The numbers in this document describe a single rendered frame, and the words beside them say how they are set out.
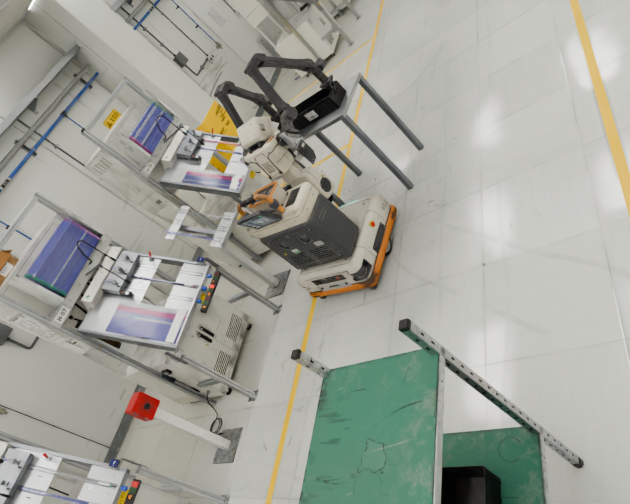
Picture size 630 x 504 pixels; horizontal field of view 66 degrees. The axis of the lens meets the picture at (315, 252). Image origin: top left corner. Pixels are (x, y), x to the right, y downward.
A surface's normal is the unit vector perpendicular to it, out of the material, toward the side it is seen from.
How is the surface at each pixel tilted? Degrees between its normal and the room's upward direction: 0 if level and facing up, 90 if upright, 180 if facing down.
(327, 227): 90
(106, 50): 90
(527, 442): 0
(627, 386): 0
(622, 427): 0
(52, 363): 90
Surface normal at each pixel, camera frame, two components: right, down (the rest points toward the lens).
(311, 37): -0.19, 0.77
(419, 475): -0.69, -0.54
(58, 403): 0.70, -0.32
